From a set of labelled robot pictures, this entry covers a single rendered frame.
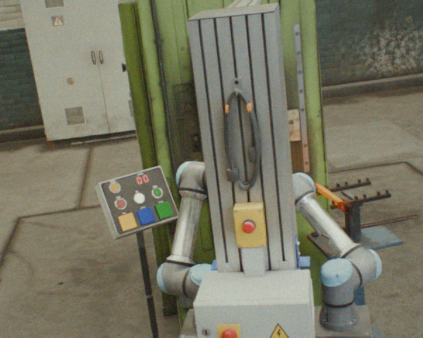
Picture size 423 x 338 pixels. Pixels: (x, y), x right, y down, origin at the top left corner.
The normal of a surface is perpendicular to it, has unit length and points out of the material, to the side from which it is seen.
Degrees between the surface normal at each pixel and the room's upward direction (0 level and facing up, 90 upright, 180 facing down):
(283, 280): 0
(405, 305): 0
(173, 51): 90
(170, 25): 90
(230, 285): 0
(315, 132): 90
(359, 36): 91
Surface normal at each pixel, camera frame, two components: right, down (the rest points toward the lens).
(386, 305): -0.11, -0.94
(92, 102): 0.09, 0.31
